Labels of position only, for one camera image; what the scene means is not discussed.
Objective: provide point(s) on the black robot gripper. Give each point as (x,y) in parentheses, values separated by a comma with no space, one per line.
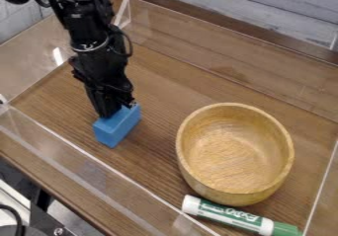
(99,67)

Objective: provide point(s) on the green white dry-erase marker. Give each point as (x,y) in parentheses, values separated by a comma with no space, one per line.
(230,216)

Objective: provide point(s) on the clear acrylic tray walls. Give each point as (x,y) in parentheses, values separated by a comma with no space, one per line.
(191,63)

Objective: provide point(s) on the black metal bracket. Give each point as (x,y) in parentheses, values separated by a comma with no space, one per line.
(45,223)

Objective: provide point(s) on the blue foam block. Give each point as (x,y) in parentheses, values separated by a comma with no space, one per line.
(111,130)

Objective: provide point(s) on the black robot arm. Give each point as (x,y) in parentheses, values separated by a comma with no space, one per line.
(85,18)

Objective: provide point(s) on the brown wooden bowl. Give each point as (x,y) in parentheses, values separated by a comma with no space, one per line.
(234,152)

